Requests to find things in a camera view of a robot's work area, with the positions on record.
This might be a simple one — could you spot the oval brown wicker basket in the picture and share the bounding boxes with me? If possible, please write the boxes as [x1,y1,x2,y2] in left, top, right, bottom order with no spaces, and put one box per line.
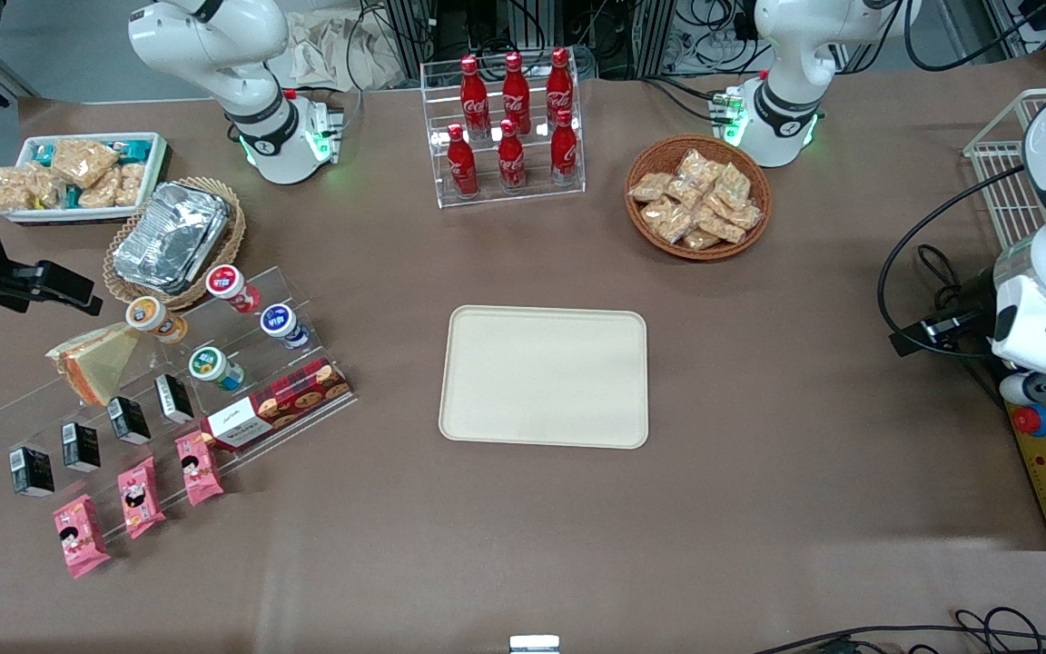
[104,177,247,312]

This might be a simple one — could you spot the beige rectangular tray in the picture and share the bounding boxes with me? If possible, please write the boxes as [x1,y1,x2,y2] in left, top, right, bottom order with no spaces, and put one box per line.
[439,305,649,450]

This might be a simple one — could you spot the white wire basket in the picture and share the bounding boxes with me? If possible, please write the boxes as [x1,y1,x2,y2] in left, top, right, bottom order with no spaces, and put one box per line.
[963,88,1046,251]

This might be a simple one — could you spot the triangle sandwich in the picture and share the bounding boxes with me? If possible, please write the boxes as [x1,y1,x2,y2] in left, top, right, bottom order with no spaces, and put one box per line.
[46,322,142,407]

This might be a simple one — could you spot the pink snack packet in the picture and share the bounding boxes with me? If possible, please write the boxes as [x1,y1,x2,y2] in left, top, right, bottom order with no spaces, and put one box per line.
[174,431,225,507]
[53,494,112,580]
[117,456,166,540]

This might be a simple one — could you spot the brown table cover sheet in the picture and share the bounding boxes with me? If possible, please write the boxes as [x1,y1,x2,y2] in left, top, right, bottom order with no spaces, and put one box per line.
[0,50,1046,654]

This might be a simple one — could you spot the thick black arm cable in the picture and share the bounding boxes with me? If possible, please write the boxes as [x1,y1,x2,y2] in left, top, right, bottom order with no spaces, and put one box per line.
[877,163,1028,360]

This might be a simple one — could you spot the red lid yogurt cup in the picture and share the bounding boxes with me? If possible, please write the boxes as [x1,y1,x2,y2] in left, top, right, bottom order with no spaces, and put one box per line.
[205,264,262,314]

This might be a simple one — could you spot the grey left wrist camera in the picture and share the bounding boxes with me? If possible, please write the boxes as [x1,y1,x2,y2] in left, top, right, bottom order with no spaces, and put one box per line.
[998,368,1046,407]

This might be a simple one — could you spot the blue lid yogurt cup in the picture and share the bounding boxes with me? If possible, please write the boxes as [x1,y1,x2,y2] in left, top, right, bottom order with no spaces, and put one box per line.
[260,303,311,351]

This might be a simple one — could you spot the round brown wicker basket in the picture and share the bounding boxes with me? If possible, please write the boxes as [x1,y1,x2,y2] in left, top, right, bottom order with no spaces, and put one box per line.
[625,134,773,263]

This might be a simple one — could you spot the stacked aluminium foil containers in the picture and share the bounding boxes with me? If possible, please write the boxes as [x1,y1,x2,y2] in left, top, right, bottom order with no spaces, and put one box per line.
[113,182,232,293]

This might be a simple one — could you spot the black floor cables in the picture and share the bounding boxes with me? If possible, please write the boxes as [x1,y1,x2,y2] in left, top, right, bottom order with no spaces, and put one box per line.
[750,607,1046,654]

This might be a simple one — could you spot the red cola bottle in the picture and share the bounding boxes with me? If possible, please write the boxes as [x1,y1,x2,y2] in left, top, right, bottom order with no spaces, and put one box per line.
[502,51,532,135]
[546,47,575,128]
[497,118,527,193]
[459,54,491,139]
[446,124,479,199]
[550,109,579,187]

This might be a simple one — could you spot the clear acrylic tiered stand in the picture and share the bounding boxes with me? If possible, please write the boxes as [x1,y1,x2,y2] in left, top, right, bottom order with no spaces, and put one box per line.
[0,265,360,546]

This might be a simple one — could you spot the small black drink carton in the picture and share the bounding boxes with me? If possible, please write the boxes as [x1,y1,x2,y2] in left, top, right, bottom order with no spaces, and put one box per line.
[153,373,195,425]
[9,446,55,498]
[106,396,152,446]
[61,421,103,473]

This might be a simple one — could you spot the clear acrylic bottle rack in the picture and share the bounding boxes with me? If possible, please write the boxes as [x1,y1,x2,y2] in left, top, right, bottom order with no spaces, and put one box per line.
[420,56,587,210]

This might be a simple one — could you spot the white rectangular plastic bin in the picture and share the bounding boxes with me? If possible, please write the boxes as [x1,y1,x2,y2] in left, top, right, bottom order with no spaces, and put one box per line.
[0,133,168,224]

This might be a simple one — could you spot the black base cable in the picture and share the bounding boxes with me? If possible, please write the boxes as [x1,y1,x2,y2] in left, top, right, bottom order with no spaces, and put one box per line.
[636,75,735,124]

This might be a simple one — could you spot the crumpled beige cloth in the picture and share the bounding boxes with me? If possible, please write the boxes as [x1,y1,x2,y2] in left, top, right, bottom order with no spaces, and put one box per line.
[285,7,408,92]

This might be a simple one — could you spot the red tartan cookie box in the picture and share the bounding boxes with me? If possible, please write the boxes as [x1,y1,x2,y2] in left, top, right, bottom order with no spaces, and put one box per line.
[201,356,353,452]

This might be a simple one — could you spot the aluminium frame rack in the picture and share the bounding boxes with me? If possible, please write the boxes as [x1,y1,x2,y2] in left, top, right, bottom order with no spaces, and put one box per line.
[384,0,765,79]

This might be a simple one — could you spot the orange lid yogurt cup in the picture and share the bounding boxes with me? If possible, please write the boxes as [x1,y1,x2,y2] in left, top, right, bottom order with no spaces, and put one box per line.
[125,296,189,345]

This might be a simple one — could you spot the thin looped black cable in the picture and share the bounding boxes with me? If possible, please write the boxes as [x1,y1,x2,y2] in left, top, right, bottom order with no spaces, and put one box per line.
[916,243,967,312]

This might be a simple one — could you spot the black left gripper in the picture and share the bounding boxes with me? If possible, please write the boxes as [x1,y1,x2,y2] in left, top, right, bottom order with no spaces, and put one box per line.
[891,272,1002,357]

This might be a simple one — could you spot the green lid yogurt cup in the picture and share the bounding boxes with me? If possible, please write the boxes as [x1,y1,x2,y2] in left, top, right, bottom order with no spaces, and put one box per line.
[188,346,245,392]

